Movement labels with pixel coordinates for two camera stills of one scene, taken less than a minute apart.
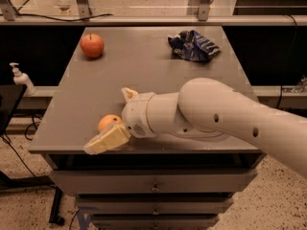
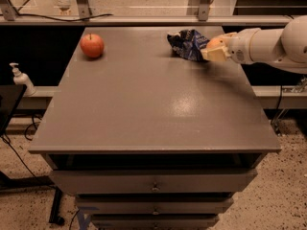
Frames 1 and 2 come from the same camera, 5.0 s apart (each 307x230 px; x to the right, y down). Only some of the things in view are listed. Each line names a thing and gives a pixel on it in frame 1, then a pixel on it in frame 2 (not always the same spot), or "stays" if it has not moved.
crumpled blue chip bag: (190, 45) stays
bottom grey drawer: (155, 221) stays
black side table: (11, 96) stays
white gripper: (135, 116) → (240, 47)
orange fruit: (108, 122) → (216, 42)
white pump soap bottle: (21, 79) stays
